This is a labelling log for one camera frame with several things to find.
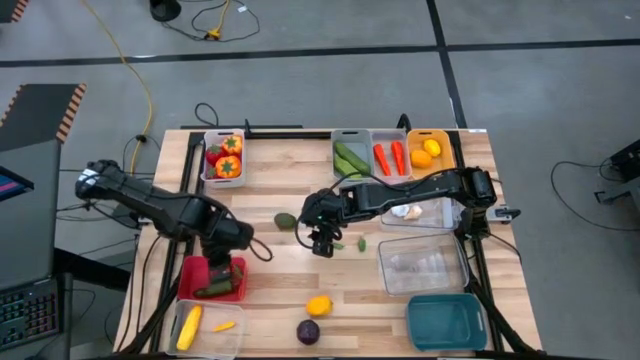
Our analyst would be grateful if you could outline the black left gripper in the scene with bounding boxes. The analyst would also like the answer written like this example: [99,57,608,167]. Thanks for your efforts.
[202,242,239,286]

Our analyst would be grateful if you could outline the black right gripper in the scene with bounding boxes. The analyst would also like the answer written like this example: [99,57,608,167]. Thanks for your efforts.
[298,188,351,259]

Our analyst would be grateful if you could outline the dark green jalapeno pepper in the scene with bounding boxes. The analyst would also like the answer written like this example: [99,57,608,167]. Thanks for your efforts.
[192,279,236,300]

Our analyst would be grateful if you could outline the green avocado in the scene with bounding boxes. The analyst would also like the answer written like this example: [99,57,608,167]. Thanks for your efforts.
[273,211,299,232]

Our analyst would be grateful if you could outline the yellow corn cob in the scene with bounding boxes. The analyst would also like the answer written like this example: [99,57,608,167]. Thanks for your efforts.
[175,304,204,352]

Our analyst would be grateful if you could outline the yellow-orange round fruit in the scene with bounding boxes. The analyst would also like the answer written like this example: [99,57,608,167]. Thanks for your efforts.
[305,295,334,318]

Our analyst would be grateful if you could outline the dark green cucumber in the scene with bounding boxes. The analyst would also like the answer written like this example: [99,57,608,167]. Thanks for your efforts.
[333,141,373,176]

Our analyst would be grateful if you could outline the orange carrot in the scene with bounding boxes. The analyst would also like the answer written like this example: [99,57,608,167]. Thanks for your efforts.
[372,143,392,178]
[390,140,407,177]

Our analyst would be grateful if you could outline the orange bell pepper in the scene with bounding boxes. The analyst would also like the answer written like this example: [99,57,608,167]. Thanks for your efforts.
[214,155,243,180]
[220,134,244,156]

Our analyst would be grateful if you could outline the red tomato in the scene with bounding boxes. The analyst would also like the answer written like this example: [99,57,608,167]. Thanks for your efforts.
[204,143,225,166]

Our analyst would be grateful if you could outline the orange citrus fruit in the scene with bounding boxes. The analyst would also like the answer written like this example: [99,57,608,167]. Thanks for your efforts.
[409,149,434,170]

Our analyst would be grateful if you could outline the silver right arm base block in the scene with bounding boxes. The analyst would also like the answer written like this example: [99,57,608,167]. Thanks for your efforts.
[485,204,522,224]

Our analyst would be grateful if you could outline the red plastic bin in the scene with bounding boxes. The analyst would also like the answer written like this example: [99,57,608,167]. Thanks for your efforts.
[177,255,249,304]

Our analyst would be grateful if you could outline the translucent plastic tub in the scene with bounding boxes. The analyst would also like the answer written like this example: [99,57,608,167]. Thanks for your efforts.
[167,298,247,360]

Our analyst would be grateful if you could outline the small white plastic bin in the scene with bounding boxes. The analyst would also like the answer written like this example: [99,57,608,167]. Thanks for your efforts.
[196,128,247,189]

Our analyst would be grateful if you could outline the large clear acrylic bin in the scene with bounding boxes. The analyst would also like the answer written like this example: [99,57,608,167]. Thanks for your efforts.
[377,232,470,297]

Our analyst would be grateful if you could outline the grey-blue plastic bin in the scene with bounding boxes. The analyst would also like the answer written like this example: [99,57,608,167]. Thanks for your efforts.
[330,128,375,188]

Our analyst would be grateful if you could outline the small clear acrylic bin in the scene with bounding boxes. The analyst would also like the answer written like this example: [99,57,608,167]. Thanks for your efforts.
[379,178,464,232]

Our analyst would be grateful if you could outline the frosted translucent plastic bin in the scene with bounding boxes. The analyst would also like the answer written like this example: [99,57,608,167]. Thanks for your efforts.
[370,128,412,184]

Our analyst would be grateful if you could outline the teal plastic bin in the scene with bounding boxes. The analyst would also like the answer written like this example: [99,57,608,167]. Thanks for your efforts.
[405,292,489,353]

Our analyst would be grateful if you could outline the yellow plastic bin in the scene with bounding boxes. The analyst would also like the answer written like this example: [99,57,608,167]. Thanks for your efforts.
[405,128,458,182]

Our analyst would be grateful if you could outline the grey laptop backlit keyboard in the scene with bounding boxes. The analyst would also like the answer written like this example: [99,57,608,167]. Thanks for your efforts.
[0,139,74,360]

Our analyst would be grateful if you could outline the small dark tablet screen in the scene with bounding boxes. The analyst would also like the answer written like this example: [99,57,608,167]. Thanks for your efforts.
[0,166,35,204]

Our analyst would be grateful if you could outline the large hazard-striped black mat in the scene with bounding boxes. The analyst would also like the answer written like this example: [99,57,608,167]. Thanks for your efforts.
[0,83,88,154]

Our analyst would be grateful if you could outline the black round stand base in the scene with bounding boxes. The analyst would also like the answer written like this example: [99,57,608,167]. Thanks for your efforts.
[148,0,182,23]

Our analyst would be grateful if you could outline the grey metal stand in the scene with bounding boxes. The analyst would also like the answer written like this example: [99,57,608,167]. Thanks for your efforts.
[593,175,640,206]

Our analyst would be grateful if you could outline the black equipment box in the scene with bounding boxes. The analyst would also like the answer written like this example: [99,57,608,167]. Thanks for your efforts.
[608,138,640,182]

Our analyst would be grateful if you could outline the small hazard-striped black mat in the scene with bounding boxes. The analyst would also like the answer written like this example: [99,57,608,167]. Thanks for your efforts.
[0,0,30,25]

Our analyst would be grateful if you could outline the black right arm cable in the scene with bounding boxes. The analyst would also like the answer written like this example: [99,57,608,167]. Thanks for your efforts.
[293,167,461,251]

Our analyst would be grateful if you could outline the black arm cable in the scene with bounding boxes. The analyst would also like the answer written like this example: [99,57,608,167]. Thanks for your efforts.
[293,167,461,251]
[247,236,275,263]

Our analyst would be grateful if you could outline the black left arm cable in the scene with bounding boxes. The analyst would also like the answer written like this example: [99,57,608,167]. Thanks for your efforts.
[247,236,275,263]

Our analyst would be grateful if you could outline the black floor cables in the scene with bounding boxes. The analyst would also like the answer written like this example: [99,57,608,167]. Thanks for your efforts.
[54,133,166,221]

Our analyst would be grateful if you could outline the black cable loop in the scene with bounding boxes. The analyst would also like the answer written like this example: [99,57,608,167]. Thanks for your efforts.
[193,102,221,129]

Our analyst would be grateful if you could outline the black looped floor cable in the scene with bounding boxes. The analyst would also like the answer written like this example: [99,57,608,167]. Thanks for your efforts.
[158,0,262,45]

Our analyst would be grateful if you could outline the long black floor cable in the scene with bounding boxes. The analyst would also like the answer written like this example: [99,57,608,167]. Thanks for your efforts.
[548,158,640,234]

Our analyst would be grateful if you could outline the yellow plug cord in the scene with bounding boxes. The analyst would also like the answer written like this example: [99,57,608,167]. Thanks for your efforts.
[205,0,232,41]

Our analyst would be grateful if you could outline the yellow floor cable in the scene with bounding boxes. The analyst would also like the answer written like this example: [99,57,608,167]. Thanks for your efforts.
[79,0,154,174]

